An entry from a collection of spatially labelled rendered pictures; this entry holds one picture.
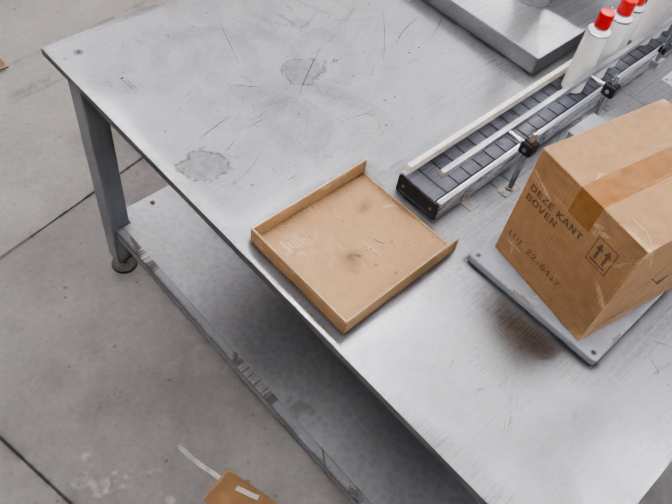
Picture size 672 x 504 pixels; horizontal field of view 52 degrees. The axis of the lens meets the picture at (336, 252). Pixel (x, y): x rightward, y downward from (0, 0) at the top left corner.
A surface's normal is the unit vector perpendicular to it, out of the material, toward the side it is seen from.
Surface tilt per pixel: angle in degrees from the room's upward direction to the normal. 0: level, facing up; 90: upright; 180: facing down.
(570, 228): 90
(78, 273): 0
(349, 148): 0
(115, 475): 0
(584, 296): 90
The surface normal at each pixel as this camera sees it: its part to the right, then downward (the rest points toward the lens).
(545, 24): 0.11, -0.59
